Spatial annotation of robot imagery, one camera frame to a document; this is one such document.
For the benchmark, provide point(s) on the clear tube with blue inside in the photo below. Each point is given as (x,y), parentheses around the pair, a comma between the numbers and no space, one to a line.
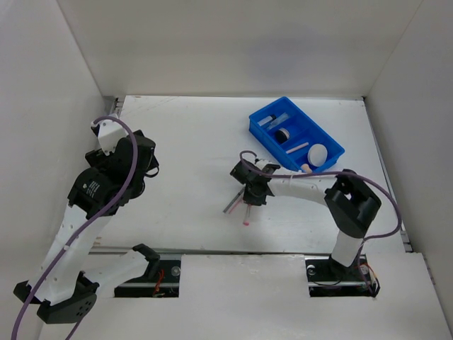
(280,119)

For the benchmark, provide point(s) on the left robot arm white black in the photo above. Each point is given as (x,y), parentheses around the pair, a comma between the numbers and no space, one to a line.
(63,292)

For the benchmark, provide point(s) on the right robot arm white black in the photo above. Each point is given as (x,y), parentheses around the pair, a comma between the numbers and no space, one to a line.
(351,202)

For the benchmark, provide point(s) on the pink pencil stick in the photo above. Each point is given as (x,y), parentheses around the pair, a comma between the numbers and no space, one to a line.
(298,147)

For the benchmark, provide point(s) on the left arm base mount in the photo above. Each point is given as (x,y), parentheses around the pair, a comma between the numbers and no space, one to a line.
(160,279)

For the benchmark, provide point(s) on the peach makeup sponge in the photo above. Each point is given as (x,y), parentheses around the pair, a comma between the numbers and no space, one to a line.
(306,168)

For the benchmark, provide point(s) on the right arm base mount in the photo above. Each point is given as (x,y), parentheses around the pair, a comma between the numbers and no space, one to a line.
(326,279)

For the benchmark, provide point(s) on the round cream powder puff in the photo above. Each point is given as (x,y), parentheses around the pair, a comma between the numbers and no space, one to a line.
(317,155)

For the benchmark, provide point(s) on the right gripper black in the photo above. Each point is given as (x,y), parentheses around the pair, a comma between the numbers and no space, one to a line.
(256,200)

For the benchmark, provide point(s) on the pink brow brush pen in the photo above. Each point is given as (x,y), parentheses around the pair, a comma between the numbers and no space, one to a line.
(235,205)

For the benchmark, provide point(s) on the small pink lip brush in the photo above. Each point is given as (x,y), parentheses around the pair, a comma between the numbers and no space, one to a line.
(246,220)

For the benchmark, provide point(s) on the blue plastic organizer tray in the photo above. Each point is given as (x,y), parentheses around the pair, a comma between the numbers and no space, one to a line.
(301,128)

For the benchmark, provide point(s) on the grey eyeliner pencil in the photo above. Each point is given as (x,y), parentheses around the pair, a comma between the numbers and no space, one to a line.
(233,203)

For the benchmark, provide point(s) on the round powder jar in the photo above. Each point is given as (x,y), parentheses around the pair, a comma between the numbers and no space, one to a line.
(282,135)

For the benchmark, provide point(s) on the clear bottle with black cap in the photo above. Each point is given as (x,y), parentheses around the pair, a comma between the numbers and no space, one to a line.
(266,120)

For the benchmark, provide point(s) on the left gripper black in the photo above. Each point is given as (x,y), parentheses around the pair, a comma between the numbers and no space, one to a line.
(101,159)

